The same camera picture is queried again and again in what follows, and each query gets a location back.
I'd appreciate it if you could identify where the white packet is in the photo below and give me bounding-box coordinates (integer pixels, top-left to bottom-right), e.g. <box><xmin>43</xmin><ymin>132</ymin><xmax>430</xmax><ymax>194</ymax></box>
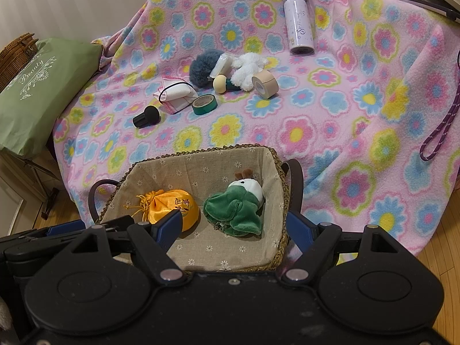
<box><xmin>209</xmin><ymin>53</ymin><xmax>234</xmax><ymax>78</ymax></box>

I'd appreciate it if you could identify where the black makeup brush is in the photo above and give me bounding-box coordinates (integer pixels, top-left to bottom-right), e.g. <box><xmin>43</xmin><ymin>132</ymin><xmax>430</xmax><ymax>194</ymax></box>
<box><xmin>133</xmin><ymin>105</ymin><xmax>161</xmax><ymax>129</ymax></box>

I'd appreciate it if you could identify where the blue-grey fluffy scrunchie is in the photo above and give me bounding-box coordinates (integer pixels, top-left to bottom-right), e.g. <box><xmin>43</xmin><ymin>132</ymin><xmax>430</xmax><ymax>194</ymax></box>
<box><xmin>189</xmin><ymin>51</ymin><xmax>225</xmax><ymax>87</ymax></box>

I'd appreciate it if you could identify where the woven basket with fabric lining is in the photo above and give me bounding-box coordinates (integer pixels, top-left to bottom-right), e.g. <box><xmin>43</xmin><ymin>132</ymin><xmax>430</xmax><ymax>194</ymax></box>
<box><xmin>89</xmin><ymin>145</ymin><xmax>304</xmax><ymax>273</ymax></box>

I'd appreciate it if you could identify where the green tape roll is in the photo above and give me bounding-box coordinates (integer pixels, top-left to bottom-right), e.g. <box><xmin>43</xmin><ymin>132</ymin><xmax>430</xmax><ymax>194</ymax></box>
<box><xmin>191</xmin><ymin>94</ymin><xmax>218</xmax><ymax>116</ymax></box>

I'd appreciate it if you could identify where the purple lanyard cord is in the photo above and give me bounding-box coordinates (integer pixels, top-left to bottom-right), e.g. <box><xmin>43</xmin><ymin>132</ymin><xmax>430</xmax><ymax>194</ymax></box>
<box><xmin>420</xmin><ymin>50</ymin><xmax>460</xmax><ymax>162</ymax></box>

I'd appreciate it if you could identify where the green frog plush toy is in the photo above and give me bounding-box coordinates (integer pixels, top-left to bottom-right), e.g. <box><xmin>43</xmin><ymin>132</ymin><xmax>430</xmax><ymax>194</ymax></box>
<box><xmin>203</xmin><ymin>168</ymin><xmax>265</xmax><ymax>238</ymax></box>

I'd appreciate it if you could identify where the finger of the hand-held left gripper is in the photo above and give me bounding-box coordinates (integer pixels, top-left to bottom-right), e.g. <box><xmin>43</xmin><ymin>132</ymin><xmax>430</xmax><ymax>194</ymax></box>
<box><xmin>34</xmin><ymin>216</ymin><xmax>134</xmax><ymax>241</ymax></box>

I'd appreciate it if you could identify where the beige tape roll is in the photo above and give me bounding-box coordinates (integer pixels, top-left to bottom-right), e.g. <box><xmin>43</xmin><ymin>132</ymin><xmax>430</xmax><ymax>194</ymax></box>
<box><xmin>250</xmin><ymin>71</ymin><xmax>279</xmax><ymax>99</ymax></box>

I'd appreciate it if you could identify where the brown wicker basket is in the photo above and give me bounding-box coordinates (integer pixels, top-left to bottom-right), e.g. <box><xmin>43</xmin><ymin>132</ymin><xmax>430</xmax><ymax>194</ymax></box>
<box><xmin>0</xmin><ymin>32</ymin><xmax>39</xmax><ymax>83</ymax></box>

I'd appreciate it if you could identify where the mushroom-shaped makeup sponge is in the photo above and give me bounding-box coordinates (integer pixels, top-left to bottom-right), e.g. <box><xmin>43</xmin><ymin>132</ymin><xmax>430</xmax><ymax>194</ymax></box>
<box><xmin>213</xmin><ymin>75</ymin><xmax>234</xmax><ymax>95</ymax></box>

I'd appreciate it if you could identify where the floral pink fleece blanket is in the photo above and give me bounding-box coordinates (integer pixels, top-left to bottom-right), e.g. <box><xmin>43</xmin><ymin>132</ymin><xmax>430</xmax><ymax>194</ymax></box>
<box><xmin>54</xmin><ymin>0</ymin><xmax>460</xmax><ymax>256</ymax></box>

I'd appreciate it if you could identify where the orange satin drawstring pouch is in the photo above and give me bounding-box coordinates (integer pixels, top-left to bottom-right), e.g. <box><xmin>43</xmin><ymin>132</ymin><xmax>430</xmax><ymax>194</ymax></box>
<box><xmin>124</xmin><ymin>189</ymin><xmax>200</xmax><ymax>232</ymax></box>

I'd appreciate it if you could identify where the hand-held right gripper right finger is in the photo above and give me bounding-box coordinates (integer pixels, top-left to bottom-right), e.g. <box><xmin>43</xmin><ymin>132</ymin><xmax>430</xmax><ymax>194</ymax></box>
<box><xmin>279</xmin><ymin>210</ymin><xmax>396</xmax><ymax>284</ymax></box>

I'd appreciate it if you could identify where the white fluffy plush toy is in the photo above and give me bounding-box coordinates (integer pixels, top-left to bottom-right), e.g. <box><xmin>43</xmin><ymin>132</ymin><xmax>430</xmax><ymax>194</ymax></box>
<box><xmin>230</xmin><ymin>53</ymin><xmax>267</xmax><ymax>90</ymax></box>

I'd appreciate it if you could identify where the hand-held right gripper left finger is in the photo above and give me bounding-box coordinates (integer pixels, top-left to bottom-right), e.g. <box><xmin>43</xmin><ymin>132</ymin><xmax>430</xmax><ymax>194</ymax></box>
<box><xmin>66</xmin><ymin>209</ymin><xmax>192</xmax><ymax>284</ymax></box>

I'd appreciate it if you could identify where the green bag with white print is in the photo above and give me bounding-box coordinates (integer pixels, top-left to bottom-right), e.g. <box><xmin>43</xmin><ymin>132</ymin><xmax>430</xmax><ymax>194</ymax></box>
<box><xmin>0</xmin><ymin>38</ymin><xmax>105</xmax><ymax>159</ymax></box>

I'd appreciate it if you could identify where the black hair tie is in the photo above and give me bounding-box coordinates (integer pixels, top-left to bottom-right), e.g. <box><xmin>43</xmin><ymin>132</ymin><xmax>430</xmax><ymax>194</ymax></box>
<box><xmin>159</xmin><ymin>81</ymin><xmax>196</xmax><ymax>110</ymax></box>

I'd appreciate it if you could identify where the lavender water bottle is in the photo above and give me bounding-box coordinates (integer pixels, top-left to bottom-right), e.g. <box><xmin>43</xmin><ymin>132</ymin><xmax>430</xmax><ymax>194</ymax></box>
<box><xmin>282</xmin><ymin>0</ymin><xmax>316</xmax><ymax>55</ymax></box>

